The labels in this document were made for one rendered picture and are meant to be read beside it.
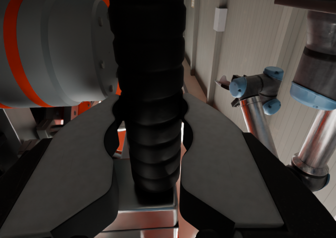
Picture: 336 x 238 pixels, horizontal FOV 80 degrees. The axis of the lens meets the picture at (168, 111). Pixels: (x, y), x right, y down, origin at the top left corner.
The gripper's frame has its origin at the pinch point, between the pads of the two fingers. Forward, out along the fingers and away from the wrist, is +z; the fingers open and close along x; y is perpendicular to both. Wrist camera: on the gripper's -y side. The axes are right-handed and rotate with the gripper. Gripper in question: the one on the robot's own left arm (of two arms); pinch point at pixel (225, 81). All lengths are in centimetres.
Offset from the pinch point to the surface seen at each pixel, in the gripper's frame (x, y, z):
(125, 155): 68, 20, -69
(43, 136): 80, 14, -55
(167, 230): 67, 22, -81
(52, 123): 78, 15, -53
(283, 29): -330, 6, 268
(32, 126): 81, 16, -55
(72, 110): 76, 11, -42
